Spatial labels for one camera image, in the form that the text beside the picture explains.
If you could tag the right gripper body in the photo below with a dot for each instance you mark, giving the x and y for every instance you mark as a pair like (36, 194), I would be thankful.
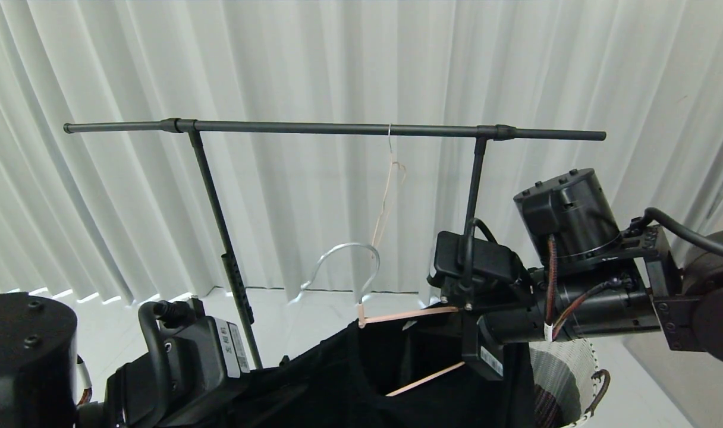
(587, 309)

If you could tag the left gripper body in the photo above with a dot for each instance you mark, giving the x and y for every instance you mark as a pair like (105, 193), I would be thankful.
(233, 351)

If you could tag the black garment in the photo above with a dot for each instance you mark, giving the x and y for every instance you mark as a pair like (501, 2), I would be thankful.
(338, 386)

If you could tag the pink clothes hanger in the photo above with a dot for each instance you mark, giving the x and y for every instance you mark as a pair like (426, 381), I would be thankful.
(390, 142)
(397, 317)

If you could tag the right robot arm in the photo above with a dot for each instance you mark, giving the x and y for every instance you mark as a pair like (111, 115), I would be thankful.
(569, 208)

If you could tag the white laundry basket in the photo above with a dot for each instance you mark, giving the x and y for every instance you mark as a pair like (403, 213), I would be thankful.
(566, 368)

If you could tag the black clothes rack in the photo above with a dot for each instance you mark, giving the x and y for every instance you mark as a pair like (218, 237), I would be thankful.
(314, 127)

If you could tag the white curtain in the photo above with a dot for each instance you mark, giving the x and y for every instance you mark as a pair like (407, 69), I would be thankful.
(278, 59)

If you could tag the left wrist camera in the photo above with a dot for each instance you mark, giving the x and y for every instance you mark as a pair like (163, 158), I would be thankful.
(183, 368)

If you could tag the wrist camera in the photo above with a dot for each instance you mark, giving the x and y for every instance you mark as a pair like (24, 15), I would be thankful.
(486, 258)
(183, 368)

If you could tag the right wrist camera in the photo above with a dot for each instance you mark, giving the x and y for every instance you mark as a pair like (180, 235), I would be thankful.
(486, 258)

